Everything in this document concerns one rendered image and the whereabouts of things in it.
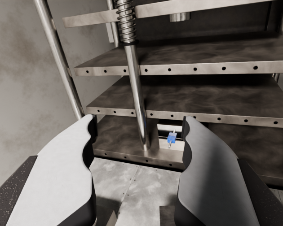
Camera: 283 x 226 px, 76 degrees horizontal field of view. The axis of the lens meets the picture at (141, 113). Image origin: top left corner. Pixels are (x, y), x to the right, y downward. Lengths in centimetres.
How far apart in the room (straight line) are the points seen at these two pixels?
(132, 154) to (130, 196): 29
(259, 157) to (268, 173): 11
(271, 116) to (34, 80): 202
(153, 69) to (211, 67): 26
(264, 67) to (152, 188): 69
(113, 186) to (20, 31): 171
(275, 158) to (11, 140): 210
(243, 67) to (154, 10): 43
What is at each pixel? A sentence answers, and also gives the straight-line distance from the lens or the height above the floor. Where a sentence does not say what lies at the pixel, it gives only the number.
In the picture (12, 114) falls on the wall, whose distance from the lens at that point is 212.
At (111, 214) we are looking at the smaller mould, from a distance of 79.
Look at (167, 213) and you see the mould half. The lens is 71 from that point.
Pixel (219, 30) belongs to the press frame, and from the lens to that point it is 163.
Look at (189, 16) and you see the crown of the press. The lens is 112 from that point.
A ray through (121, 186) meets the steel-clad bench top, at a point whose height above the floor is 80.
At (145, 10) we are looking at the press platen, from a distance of 89.
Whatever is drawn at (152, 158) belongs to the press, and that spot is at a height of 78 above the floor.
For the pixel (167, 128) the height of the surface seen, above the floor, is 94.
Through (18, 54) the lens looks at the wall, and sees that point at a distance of 213.
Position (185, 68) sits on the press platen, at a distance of 86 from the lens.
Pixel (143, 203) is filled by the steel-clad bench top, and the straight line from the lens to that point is 87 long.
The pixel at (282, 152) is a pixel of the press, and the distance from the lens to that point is 121.
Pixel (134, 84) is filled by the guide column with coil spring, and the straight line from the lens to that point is 90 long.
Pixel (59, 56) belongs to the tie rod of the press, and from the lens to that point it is 107.
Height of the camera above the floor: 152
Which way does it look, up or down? 29 degrees down
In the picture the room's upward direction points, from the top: 9 degrees counter-clockwise
